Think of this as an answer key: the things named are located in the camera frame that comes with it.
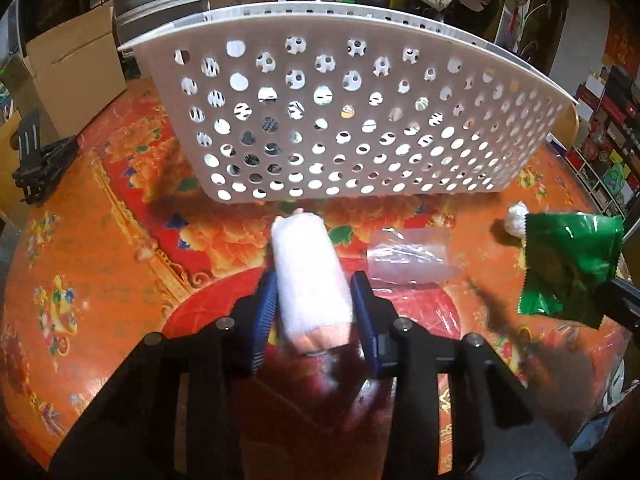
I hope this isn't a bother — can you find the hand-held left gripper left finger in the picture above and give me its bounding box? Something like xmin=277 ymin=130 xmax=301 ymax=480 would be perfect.
xmin=47 ymin=270 xmax=279 ymax=480

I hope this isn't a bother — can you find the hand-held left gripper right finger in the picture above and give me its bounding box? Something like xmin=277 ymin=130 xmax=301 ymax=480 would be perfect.
xmin=350 ymin=270 xmax=577 ymax=480

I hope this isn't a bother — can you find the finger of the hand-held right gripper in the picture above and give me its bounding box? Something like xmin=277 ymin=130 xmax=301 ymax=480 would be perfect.
xmin=592 ymin=275 xmax=640 ymax=334

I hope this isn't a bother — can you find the white towel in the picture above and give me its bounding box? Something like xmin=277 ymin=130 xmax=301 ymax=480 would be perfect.
xmin=270 ymin=211 xmax=354 ymax=357

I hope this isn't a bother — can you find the green foil packet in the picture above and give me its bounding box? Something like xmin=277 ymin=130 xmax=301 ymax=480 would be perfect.
xmin=517 ymin=212 xmax=626 ymax=331

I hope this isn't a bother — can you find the white perforated plastic basket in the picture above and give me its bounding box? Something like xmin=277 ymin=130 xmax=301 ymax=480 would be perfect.
xmin=117 ymin=1 xmax=579 ymax=206

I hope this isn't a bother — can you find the clear plastic bag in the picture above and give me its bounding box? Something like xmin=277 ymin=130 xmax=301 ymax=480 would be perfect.
xmin=366 ymin=227 xmax=464 ymax=287

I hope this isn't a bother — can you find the pale ribbed round ball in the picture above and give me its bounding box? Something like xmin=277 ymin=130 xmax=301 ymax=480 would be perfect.
xmin=501 ymin=201 xmax=531 ymax=237

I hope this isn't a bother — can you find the white cubby shelf with boxes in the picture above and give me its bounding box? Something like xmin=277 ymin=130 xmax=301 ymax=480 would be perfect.
xmin=565 ymin=55 xmax=640 ymax=217

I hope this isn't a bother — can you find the wooden chair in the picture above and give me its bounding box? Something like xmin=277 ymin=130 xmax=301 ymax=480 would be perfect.
xmin=547 ymin=102 xmax=582 ymax=154
xmin=0 ymin=110 xmax=26 ymax=217

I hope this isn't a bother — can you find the open cardboard box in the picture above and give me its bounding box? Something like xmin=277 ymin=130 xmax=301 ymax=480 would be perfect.
xmin=24 ymin=0 xmax=129 ymax=142

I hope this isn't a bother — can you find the black clamp mount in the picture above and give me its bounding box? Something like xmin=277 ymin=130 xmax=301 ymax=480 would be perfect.
xmin=12 ymin=108 xmax=81 ymax=207

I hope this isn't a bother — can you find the red wall poster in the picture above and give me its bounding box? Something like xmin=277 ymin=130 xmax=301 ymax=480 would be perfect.
xmin=602 ymin=2 xmax=640 ymax=69

